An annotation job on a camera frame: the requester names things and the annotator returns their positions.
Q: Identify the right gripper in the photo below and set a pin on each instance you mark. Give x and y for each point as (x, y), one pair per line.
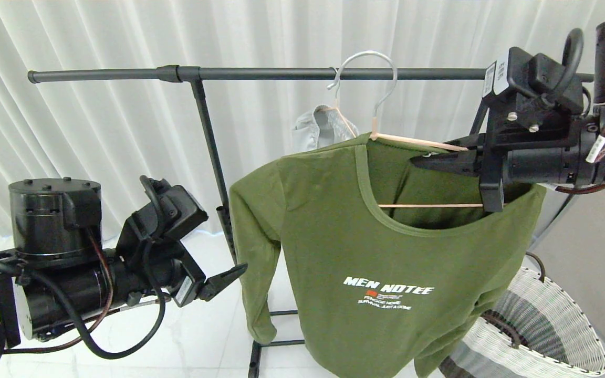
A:
(554, 157)

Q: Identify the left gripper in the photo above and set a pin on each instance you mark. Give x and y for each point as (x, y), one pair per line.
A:
(82, 294)

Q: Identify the pink clothes hanger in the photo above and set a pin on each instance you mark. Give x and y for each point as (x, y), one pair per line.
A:
(347, 123)
(418, 140)

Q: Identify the green garment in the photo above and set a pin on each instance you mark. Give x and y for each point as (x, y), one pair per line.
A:
(334, 236)

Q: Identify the pale grey shorts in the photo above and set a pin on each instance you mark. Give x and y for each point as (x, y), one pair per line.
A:
(313, 131)

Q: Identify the white laundry basket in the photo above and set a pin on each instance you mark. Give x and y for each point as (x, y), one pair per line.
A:
(554, 336)

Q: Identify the black clothes rack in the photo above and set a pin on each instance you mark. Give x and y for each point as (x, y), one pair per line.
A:
(124, 74)

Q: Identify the white curtain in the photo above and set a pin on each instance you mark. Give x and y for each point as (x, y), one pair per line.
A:
(97, 31)

